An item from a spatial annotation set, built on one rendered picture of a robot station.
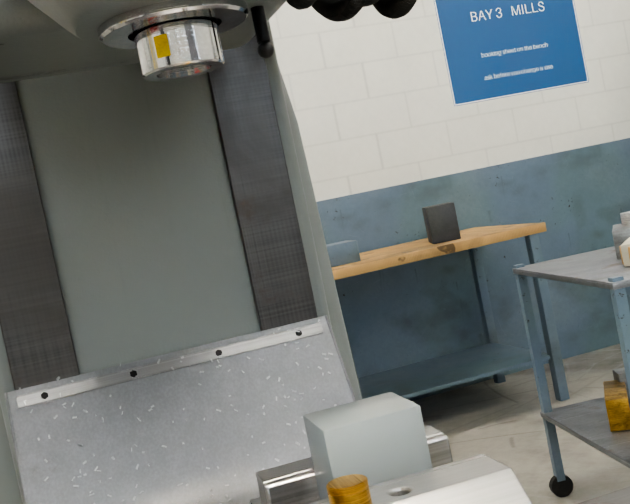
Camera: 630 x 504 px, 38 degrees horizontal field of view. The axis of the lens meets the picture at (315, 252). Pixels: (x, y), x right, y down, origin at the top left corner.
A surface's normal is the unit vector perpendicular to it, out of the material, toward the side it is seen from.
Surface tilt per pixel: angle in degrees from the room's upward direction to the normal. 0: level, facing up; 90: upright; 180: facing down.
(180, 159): 90
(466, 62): 90
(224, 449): 63
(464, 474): 0
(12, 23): 135
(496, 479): 41
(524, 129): 90
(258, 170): 90
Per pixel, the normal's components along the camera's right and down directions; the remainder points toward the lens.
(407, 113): 0.28, 0.00
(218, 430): 0.16, -0.45
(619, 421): -0.28, 0.11
